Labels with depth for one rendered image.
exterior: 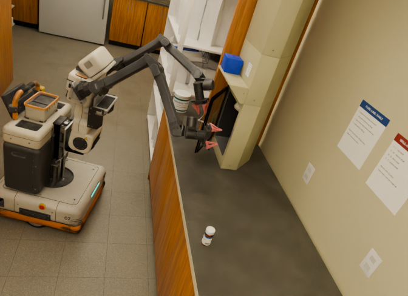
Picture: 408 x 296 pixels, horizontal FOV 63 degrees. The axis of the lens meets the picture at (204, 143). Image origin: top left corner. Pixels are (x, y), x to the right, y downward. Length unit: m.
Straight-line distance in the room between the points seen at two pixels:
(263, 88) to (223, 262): 0.97
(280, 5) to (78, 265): 2.13
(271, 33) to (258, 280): 1.21
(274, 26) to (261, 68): 0.23
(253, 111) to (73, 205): 1.48
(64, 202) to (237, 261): 1.49
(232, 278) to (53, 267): 1.46
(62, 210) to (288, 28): 1.94
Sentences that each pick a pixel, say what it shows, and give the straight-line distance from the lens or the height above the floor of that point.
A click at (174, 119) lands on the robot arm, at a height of 1.26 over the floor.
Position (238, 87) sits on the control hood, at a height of 1.51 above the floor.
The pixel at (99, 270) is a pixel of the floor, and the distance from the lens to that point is 2.65.
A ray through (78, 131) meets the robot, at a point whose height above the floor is 0.82.
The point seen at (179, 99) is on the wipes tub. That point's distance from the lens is 2.66.
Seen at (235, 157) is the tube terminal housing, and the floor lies 1.04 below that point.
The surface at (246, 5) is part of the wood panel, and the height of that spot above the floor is 1.88.
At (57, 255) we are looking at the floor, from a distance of 2.73.
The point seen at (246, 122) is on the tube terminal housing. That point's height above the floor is 1.30.
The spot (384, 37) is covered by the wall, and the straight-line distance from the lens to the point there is 1.83.
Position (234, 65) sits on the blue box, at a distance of 2.07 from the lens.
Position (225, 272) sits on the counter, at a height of 0.94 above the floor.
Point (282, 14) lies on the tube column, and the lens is 1.86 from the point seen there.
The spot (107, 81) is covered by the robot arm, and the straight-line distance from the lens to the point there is 2.08.
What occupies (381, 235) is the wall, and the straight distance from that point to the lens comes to 1.66.
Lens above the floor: 2.12
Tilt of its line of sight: 30 degrees down
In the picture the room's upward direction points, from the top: 18 degrees clockwise
